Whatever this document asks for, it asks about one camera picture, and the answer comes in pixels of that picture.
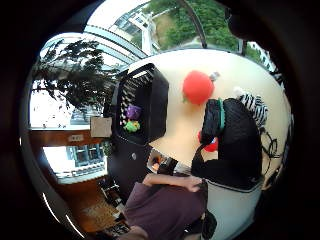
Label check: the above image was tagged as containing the small red toy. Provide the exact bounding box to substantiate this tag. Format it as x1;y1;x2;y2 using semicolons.
197;130;219;153

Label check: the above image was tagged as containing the large red plush fruit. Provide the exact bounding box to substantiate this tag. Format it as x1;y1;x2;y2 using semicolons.
182;69;215;106

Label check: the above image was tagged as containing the zebra striped plush toy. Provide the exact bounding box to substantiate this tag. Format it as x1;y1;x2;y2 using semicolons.
233;87;270;128

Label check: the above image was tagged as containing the black slatted basket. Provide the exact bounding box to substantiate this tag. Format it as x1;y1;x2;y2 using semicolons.
111;63;170;146

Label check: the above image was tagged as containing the purple soft toy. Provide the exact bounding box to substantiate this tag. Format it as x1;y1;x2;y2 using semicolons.
125;104;143;121

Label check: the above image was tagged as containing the green soft toy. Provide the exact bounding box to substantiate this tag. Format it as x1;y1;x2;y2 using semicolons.
123;120;142;134

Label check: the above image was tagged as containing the dark curved metal pole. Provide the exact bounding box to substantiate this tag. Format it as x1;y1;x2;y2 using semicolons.
176;0;208;50

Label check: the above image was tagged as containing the beige paper sign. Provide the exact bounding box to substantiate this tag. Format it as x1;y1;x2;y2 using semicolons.
90;116;114;139

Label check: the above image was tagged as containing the dark leafy potted tree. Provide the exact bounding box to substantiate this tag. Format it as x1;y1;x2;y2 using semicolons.
31;39;118;112

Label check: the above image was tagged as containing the wooden ledge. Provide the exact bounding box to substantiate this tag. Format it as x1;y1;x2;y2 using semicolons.
29;129;108;148

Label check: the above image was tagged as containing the black cable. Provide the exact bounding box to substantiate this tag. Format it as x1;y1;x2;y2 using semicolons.
259;128;284;162

